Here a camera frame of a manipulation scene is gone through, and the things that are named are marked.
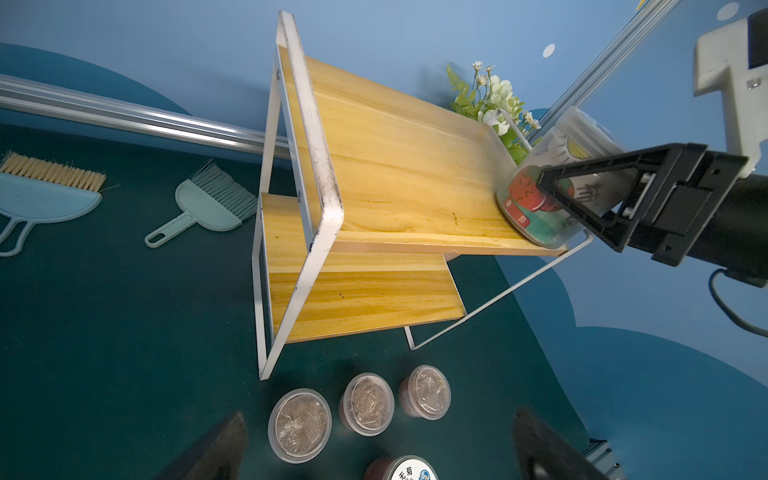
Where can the aluminium back frame bar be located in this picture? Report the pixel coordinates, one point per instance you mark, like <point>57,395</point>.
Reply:
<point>50,101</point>

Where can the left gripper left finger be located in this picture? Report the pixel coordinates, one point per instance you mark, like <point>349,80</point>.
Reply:
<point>218,454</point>

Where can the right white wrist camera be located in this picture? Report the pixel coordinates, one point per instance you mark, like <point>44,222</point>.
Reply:
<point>733,60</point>

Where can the strawberry label seed jar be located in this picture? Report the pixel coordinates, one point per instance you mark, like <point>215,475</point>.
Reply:
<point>575,137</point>

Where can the yellow wooden two-tier shelf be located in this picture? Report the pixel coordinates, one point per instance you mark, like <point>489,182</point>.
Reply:
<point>365,195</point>

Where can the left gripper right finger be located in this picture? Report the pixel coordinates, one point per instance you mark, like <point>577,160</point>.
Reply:
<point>543,454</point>

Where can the pink pot with flowers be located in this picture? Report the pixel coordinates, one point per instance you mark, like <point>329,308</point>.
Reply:
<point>492,102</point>

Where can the right aluminium frame post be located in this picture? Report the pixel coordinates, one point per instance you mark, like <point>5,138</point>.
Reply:
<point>647,18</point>

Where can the pink flower label seed jar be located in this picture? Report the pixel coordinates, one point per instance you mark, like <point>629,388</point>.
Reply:
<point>407,467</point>

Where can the middle clear soil cup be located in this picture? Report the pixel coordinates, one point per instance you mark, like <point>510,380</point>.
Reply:
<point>367,405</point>

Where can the left clear soil cup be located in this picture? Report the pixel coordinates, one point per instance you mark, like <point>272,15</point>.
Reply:
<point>299,426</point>

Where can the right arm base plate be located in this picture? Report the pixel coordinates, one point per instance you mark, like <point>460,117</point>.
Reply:
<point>600,455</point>

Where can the clear soil cup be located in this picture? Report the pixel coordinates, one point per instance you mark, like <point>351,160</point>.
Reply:
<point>425,393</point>
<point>367,405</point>
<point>299,426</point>

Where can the right clear soil cup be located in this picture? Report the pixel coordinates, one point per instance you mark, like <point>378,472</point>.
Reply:
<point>425,393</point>

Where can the blue dustpan brush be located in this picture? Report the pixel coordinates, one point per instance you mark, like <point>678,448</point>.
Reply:
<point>36,191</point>

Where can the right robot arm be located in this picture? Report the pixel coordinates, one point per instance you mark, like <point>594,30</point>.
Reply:
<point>748,200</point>

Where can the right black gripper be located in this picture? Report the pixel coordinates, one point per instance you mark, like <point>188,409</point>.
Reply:
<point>662,200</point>

